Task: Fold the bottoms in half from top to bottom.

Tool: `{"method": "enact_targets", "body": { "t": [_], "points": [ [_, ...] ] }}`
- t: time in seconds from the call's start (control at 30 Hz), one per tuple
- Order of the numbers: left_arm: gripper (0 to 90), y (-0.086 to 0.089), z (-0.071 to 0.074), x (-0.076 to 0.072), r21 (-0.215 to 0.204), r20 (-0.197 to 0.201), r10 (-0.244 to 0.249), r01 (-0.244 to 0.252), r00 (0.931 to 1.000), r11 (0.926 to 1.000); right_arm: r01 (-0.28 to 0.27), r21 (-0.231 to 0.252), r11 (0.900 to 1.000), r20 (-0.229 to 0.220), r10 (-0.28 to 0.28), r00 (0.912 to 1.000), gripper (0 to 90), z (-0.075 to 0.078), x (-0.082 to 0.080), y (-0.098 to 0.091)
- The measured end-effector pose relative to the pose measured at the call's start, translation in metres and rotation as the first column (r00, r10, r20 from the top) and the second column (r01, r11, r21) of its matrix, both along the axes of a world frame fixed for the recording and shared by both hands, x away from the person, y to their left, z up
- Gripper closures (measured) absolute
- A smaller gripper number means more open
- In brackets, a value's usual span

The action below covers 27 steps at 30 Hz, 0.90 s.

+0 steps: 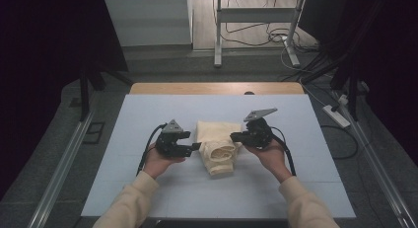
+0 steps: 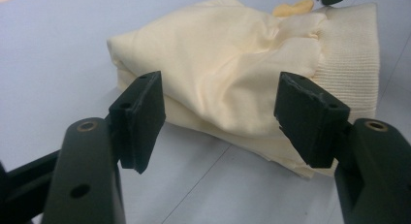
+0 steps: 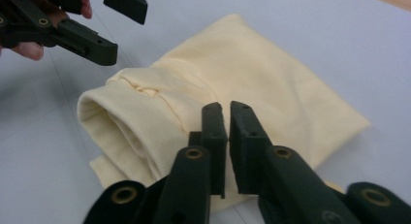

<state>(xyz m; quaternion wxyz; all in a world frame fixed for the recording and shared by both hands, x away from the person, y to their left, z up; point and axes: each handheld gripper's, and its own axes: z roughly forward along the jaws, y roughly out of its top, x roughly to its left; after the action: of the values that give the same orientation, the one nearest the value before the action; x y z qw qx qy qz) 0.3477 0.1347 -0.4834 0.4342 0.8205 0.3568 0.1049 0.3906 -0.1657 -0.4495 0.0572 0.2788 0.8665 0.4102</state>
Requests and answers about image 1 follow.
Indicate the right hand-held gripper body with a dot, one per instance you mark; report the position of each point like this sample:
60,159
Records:
259,134

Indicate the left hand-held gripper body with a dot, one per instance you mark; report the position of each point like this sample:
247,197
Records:
167,145

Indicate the cream baby pants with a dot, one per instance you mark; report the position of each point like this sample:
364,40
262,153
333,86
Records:
217,149

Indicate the person's left hand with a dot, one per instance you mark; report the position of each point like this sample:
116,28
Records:
156,164

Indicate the person's right hand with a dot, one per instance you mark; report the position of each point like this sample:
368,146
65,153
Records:
274,159

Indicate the light blue mat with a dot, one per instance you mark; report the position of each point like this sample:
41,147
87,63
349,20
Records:
295,149

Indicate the dark floor outlet plate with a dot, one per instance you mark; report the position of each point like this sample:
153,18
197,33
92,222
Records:
94,132

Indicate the white power strip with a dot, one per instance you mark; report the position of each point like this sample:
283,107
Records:
335,116

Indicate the black metal stand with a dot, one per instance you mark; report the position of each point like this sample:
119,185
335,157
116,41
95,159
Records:
84,96
353,96

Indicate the white partition panel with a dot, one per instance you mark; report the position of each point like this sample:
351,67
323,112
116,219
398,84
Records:
148,20

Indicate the aluminium floor rail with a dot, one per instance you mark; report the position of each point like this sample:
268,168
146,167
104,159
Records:
62,168
381,175

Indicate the white metal desk frame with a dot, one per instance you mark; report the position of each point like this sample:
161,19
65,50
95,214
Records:
256,15

